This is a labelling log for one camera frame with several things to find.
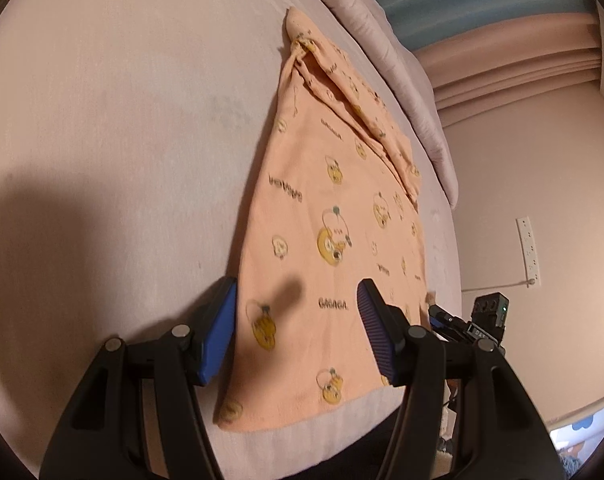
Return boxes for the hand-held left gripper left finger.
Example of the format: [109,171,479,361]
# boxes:
[39,276,239,480]

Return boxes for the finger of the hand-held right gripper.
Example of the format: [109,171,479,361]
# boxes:
[428,303,464,335]

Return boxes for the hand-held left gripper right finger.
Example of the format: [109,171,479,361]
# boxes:
[357,278,568,480]

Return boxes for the orange cartoon printed pants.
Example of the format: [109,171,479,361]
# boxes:
[213,7,429,432]

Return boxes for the blue patterned light cloth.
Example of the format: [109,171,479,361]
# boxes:
[549,405,604,480]

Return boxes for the pink quilt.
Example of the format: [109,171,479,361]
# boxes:
[279,0,460,210]

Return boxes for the pink bed sheet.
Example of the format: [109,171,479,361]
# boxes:
[0,0,460,480]

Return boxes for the pink curtain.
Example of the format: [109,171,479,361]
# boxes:
[414,10,604,128]

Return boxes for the blue curtain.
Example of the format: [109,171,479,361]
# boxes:
[357,0,598,52]

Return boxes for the white power cable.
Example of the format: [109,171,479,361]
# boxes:
[461,280,535,294]

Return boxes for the white wall power strip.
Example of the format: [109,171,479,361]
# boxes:
[516,216,541,288]

